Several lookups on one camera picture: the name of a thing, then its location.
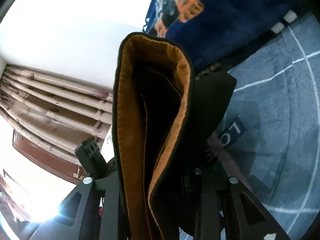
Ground black pants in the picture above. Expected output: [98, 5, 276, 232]
[111, 31, 238, 240]

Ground beige patterned curtain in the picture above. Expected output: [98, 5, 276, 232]
[1, 65, 113, 159]

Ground blue grid bed sheet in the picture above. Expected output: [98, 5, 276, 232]
[178, 12, 320, 240]

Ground blue dog print blanket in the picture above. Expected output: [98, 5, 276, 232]
[143, 0, 306, 72]

